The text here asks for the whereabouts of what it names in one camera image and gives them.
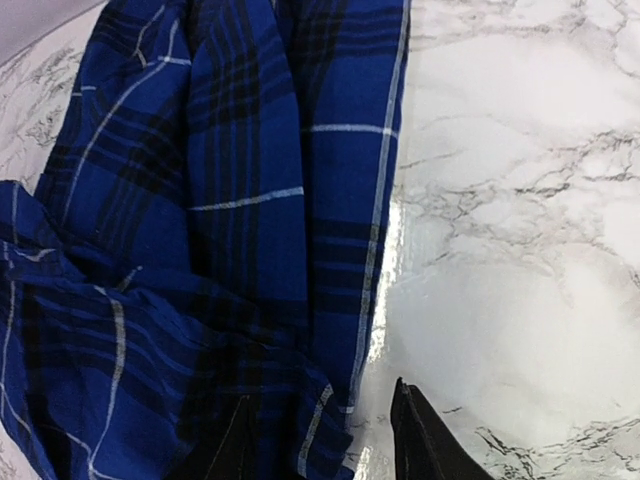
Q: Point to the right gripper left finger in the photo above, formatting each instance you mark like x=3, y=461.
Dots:
x=228, y=451

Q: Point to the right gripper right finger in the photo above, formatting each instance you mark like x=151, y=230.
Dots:
x=425, y=449

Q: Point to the blue plaid long sleeve shirt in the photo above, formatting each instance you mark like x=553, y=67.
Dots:
x=210, y=224

